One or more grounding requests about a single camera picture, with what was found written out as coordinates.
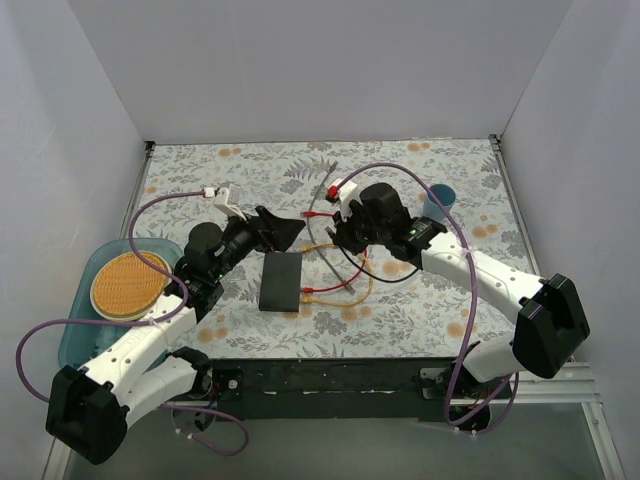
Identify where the black ethernet cable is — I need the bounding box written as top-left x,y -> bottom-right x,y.
339,244 -> 422,284

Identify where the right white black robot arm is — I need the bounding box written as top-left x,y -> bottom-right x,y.
327,179 -> 590,398

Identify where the red ethernet cable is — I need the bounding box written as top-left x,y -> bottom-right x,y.
301,210 -> 366,293

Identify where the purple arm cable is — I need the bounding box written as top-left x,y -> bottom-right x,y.
327,162 -> 521,434
15,187 -> 250,457

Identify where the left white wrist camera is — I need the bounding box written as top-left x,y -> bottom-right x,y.
213,184 -> 247,221

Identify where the blue plastic cup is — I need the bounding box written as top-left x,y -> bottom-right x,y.
422,184 -> 456,223

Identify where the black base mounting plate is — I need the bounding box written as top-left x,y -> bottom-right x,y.
155,349 -> 516,435

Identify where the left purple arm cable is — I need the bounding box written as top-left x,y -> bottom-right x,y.
15,187 -> 250,457

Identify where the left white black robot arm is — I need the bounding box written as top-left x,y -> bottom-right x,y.
46,206 -> 305,465

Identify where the teal plastic tray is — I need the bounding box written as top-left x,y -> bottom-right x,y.
58,238 -> 182,368

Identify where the orange woven round plate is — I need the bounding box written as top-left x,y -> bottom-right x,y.
90,252 -> 170,322

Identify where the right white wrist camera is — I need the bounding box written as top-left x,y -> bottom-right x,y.
328,178 -> 359,221

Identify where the floral patterned table mat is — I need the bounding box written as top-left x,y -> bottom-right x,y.
135,139 -> 533,358

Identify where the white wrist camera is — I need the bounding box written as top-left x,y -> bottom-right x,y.
328,178 -> 359,221
213,184 -> 247,221

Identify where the black network switch box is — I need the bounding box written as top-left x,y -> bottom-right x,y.
258,252 -> 302,313

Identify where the aluminium frame rail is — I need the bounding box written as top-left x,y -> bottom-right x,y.
49,362 -> 602,416

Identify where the grey ethernet cable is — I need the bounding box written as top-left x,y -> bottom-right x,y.
305,160 -> 356,296

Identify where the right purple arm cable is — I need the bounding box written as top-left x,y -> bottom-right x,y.
327,162 -> 521,434

